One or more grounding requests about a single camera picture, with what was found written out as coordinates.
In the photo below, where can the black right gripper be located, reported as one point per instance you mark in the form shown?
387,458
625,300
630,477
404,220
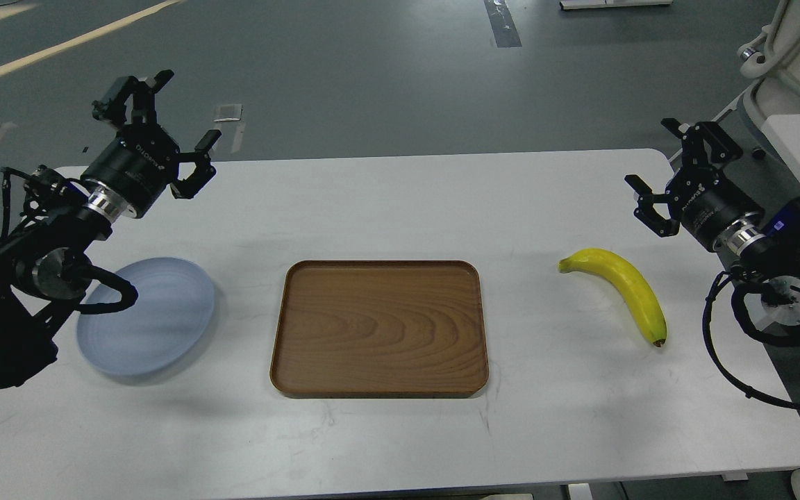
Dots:
700,197

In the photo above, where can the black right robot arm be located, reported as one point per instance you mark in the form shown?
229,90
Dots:
765,250

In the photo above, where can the brown wooden tray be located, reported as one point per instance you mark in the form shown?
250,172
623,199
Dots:
367,329

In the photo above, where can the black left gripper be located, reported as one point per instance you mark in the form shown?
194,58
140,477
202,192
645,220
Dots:
142,158

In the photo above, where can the light blue plate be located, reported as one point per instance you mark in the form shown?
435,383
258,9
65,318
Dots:
172,313

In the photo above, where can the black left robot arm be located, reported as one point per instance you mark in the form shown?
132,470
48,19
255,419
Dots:
50,220

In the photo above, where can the yellow banana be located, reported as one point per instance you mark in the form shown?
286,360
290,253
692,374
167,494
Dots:
641,300

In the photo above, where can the white machine base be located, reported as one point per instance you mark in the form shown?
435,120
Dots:
771,62

